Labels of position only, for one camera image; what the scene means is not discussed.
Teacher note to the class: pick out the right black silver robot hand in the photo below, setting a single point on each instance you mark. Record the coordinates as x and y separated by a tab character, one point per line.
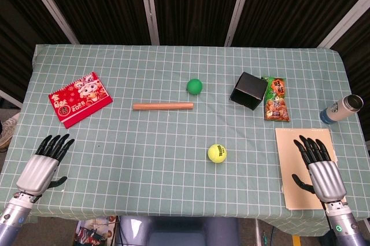
326	178

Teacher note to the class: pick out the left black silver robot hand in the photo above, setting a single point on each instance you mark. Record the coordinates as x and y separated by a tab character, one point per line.
36	170

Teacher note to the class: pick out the yellow tennis ball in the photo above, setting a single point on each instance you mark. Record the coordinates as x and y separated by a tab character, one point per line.
216	154

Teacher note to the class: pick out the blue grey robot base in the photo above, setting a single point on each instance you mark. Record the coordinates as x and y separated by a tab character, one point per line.
173	234

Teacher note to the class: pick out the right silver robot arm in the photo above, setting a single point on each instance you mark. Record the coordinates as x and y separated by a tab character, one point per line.
341	225

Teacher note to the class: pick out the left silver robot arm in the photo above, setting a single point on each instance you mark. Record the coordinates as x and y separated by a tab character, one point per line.
11	214

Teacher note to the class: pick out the black open cardboard box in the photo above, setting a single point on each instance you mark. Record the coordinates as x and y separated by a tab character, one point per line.
253	85

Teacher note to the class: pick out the green ball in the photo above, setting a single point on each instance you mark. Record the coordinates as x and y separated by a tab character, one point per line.
194	86

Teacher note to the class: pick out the beige paper folder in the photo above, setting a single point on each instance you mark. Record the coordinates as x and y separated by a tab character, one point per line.
289	156

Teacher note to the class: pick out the beige sneaker shoe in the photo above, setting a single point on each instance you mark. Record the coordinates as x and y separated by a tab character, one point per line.
7	133

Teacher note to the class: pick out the white blue thermos bottle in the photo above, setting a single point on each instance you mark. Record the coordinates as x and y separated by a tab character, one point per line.
341	108

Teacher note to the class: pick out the colourful printed poster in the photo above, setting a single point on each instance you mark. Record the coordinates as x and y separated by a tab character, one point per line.
92	231

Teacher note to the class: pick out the red printed envelope pack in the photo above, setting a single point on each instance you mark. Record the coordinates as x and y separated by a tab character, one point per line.
79	99

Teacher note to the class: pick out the green orange snack bag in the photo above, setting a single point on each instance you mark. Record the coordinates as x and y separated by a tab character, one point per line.
276	101

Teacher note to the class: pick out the green checkered tablecloth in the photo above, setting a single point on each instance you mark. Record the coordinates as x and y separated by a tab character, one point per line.
144	156

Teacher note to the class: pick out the wooden round stick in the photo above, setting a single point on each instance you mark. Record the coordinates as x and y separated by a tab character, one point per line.
162	106

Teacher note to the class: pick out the white partition frame post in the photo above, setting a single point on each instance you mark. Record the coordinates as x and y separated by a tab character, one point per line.
240	5
148	5
10	98
344	27
49	4

